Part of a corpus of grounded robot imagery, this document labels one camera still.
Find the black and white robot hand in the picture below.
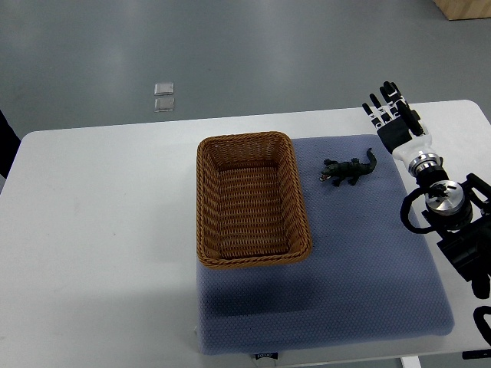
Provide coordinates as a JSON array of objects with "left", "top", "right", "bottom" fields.
[{"left": 362, "top": 81, "right": 442, "bottom": 171}]

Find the dark toy crocodile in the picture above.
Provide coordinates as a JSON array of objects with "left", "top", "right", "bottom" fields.
[{"left": 319, "top": 148, "right": 377, "bottom": 187}]

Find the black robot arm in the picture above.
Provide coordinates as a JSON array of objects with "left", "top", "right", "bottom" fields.
[{"left": 400, "top": 153, "right": 490, "bottom": 300}]

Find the brown wicker basket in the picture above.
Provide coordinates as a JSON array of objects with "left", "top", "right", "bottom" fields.
[{"left": 196, "top": 131, "right": 312, "bottom": 269}]

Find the wooden box corner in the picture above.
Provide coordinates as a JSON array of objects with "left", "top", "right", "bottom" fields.
[{"left": 433, "top": 0, "right": 490, "bottom": 21}]

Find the blue-grey foam mat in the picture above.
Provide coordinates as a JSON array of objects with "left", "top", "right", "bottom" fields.
[{"left": 197, "top": 135, "right": 454, "bottom": 355}]

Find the black object at table edge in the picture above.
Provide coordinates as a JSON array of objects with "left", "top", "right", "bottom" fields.
[{"left": 462, "top": 349, "right": 491, "bottom": 360}]

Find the upper metal floor plate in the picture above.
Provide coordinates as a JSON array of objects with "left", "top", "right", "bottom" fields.
[{"left": 154, "top": 82, "right": 174, "bottom": 96}]

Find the metal floor plate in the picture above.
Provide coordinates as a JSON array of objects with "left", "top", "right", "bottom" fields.
[
  {"left": 154, "top": 82, "right": 174, "bottom": 96},
  {"left": 154, "top": 97, "right": 175, "bottom": 113}
]

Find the lower metal floor plate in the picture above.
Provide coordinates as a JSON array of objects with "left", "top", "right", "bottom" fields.
[{"left": 154, "top": 97, "right": 175, "bottom": 113}]

